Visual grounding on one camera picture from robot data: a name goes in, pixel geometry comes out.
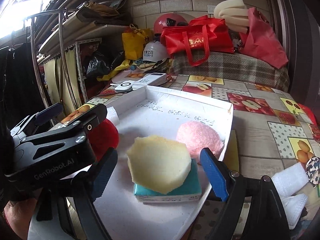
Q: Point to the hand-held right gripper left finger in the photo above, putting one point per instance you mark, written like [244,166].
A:
[105,172]

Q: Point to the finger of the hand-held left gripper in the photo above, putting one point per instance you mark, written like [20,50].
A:
[48,112]
[90,116]

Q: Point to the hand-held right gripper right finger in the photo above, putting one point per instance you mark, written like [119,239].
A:
[213,175]

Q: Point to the teal tissue pack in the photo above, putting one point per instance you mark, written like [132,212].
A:
[193,180]

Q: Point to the pink fluffy ball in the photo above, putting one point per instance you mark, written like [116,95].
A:
[197,137]

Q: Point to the yellow sponge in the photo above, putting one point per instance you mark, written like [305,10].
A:
[157,162]

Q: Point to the white cardboard tray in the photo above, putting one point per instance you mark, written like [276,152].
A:
[160,120]

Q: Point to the white foam block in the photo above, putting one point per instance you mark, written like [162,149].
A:
[287,180]

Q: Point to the dark patterned scrunchie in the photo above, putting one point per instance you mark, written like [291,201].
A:
[312,166]

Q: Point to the person's left hand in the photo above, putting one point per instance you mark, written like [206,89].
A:
[17,215]

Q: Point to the black hanging garment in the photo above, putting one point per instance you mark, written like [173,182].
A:
[17,85]

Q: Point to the metal clothes rack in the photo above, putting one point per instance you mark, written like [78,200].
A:
[66,72]

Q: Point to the small white charger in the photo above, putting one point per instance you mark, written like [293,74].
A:
[124,86]

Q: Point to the black plastic bag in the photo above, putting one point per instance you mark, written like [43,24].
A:
[96,66]

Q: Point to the yellow cloth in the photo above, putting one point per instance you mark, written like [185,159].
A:
[117,70]

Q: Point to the fruit print tablecloth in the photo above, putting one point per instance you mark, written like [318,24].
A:
[252,130]

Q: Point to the white power bank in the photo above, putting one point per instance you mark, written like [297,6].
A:
[152,78]

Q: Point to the yellow bag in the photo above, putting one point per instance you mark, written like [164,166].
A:
[133,45]

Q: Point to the white angle-iron shelf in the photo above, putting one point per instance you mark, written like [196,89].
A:
[82,31]

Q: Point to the white helmet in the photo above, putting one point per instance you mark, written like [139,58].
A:
[155,51]

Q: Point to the brown folded bags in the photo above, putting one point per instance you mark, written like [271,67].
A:
[100,12]

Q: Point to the plaid blanket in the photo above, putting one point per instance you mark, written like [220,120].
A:
[237,67]

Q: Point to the pink helmet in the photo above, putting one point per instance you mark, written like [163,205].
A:
[162,23]

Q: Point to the red tote bag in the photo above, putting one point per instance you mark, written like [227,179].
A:
[200,37]

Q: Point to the pink plastic bag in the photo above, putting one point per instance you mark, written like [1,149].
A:
[265,40]

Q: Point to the grey metal door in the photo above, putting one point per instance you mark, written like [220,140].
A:
[295,42]

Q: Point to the cream foam roll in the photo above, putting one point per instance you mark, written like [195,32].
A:
[230,15]

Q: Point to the white wall switch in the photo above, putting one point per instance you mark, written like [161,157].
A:
[211,9]

